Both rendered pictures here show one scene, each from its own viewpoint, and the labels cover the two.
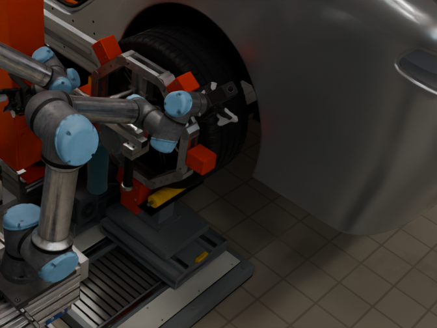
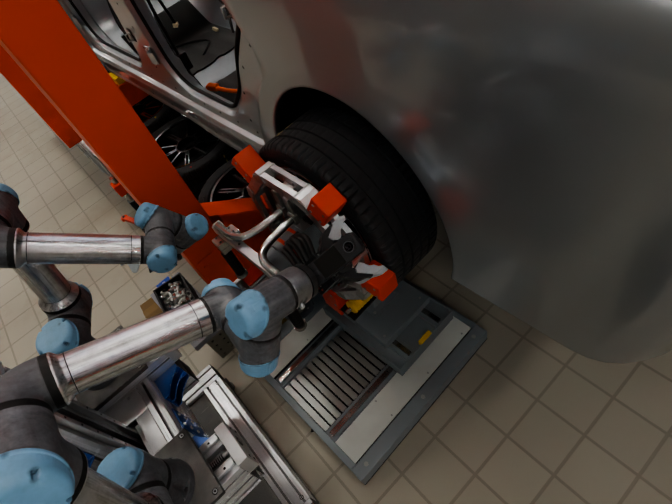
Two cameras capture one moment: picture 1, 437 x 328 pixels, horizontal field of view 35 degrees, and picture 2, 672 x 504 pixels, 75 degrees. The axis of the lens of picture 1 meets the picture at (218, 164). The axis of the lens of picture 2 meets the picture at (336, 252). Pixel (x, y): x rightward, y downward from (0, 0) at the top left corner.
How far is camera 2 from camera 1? 1.48 m
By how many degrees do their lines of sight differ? 24
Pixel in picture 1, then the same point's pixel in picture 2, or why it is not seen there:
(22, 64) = (92, 253)
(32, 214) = (121, 474)
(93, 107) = (110, 360)
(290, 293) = (533, 355)
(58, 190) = not seen: outside the picture
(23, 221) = not seen: hidden behind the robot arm
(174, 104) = (237, 323)
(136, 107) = (204, 314)
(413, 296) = not seen: outside the picture
